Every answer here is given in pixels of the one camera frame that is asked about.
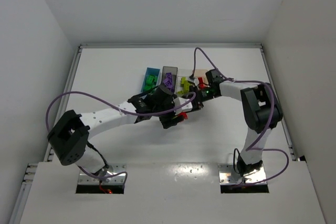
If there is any green red lego stack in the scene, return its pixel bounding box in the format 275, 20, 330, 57
174, 112, 188, 121

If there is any red flower lego brick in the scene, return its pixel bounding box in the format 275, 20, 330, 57
198, 77, 206, 89

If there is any purple butterfly lego brick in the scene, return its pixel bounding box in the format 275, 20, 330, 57
165, 82, 174, 92

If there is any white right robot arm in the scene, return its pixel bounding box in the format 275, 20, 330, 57
197, 69, 283, 176

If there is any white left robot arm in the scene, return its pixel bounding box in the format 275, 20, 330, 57
47, 85, 193, 177

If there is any clear transparent container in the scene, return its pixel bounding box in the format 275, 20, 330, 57
175, 69, 193, 97

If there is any amber transparent container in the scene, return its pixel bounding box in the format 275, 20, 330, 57
194, 69, 208, 86

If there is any blue container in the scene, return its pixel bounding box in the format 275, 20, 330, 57
141, 67, 160, 92

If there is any smoky grey container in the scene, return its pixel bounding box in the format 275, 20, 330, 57
161, 66, 178, 93

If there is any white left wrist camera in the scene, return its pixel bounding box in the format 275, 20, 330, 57
173, 97, 193, 114

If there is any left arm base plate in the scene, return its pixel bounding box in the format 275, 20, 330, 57
78, 164, 128, 187

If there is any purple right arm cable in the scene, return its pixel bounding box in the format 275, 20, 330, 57
193, 47, 290, 187

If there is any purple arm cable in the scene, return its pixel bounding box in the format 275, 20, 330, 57
46, 91, 197, 183
193, 47, 290, 187

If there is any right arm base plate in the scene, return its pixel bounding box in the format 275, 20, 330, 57
218, 163, 267, 186

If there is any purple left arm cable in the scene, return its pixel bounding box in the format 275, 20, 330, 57
46, 91, 197, 183

